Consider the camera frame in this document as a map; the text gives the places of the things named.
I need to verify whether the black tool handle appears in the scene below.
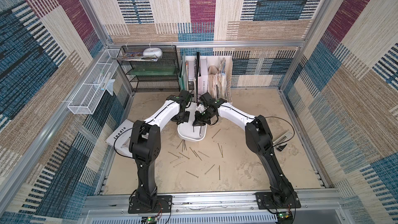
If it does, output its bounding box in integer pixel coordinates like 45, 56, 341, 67
274, 132, 293, 151

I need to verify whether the white round device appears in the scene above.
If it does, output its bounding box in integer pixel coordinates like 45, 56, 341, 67
143, 47, 163, 58

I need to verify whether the black wire shelf rack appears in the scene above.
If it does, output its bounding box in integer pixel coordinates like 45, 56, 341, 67
116, 45, 180, 93

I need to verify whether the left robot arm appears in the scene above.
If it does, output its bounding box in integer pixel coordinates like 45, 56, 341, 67
129, 90, 191, 209

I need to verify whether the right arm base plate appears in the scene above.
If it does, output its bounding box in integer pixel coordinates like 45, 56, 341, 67
255, 191, 302, 210

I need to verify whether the white magazine on table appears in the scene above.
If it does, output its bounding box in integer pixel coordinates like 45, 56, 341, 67
106, 120, 134, 158

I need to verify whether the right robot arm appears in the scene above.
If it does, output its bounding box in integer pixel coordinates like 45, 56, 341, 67
193, 93, 301, 209

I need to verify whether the white perforated file organizer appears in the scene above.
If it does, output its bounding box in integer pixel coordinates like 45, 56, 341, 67
178, 56, 233, 103

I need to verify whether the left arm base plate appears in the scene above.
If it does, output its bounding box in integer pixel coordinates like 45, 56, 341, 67
127, 195, 173, 214

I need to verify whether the white plastic storage box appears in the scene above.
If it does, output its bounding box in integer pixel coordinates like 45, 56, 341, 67
177, 103, 207, 142

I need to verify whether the white wire wall basket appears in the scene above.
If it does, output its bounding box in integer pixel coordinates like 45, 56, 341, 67
67, 49, 119, 115

